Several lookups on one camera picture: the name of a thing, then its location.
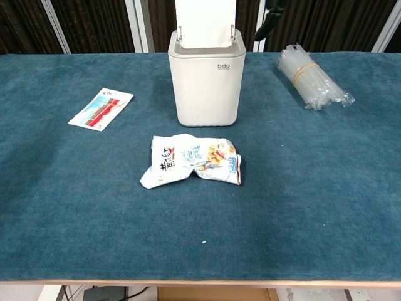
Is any white frame post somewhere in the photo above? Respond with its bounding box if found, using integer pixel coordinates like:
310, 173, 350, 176
370, 0, 401, 53
125, 0, 150, 53
40, 0, 71, 55
252, 0, 273, 53

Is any white table leg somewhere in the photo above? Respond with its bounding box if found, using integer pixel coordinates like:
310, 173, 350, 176
37, 284, 68, 301

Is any black cable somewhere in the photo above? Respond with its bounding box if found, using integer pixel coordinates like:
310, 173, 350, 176
124, 285, 152, 299

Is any crumpled white snack wrapper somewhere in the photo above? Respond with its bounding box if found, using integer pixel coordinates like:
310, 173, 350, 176
139, 133, 243, 190

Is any flat packet with red print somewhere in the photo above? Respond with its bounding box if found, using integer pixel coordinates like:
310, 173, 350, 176
68, 87, 135, 132

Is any yellow rubber band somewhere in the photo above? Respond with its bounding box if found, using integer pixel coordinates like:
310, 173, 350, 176
291, 61, 318, 85

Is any dark ribbed curtain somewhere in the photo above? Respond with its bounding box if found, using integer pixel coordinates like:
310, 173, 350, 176
0, 0, 401, 55

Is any white bdo trash bin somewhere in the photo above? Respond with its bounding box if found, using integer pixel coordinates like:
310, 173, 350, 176
167, 29, 246, 128

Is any black box under table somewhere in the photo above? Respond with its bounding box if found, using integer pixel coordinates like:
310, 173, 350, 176
82, 285, 130, 301

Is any bundle of clear plastic straws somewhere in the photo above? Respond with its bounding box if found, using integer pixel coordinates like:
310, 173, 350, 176
276, 44, 356, 111

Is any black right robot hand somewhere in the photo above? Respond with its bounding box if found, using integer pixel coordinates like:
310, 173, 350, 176
253, 0, 285, 42

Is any brown cardboard box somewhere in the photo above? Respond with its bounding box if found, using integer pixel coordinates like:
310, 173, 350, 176
157, 287, 280, 301

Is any blue table cloth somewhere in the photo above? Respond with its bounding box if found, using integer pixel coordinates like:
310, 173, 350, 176
0, 51, 401, 282

